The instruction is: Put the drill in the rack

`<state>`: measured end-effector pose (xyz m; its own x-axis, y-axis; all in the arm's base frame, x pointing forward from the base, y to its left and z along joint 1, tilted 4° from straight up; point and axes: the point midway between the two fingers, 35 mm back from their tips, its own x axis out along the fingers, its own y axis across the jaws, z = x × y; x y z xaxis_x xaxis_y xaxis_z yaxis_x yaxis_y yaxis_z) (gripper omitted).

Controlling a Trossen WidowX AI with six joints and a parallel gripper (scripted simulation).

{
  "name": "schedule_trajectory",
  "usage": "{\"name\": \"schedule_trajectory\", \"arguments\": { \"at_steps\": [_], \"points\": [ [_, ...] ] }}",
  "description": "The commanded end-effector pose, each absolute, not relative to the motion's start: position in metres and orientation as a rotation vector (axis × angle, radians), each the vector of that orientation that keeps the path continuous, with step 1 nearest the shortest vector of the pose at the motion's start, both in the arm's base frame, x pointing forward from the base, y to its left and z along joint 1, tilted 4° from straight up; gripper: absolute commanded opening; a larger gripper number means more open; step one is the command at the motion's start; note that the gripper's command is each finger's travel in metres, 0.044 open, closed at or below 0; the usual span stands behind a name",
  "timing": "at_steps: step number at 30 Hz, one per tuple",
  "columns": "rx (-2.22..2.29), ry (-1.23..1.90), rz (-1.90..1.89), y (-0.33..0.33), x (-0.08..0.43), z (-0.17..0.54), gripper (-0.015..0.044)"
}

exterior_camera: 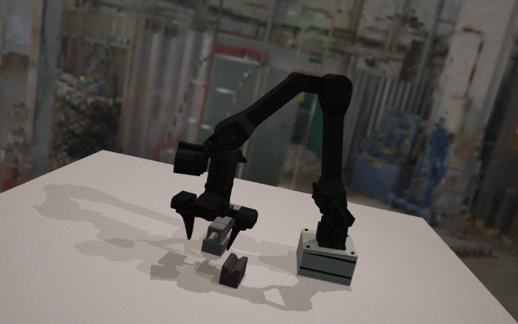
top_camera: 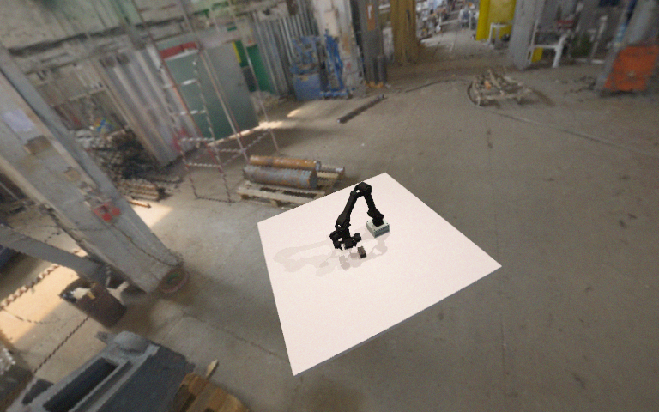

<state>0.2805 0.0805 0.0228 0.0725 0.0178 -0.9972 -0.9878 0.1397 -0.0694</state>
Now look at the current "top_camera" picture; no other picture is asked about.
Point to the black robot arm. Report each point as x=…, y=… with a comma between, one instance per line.
x=344, y=218

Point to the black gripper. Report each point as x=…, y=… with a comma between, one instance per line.
x=338, y=243

